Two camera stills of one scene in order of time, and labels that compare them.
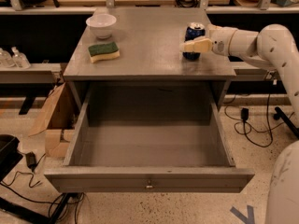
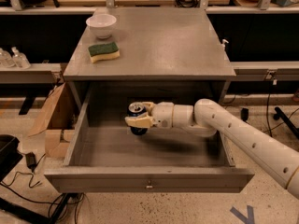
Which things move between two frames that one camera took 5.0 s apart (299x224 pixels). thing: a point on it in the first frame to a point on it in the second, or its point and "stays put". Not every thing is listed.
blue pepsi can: (193, 30) to (135, 109)
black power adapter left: (31, 160) stays put
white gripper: (220, 41) to (163, 115)
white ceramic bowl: (101, 23) stays put
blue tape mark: (250, 215) stays put
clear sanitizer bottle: (20, 60) stays put
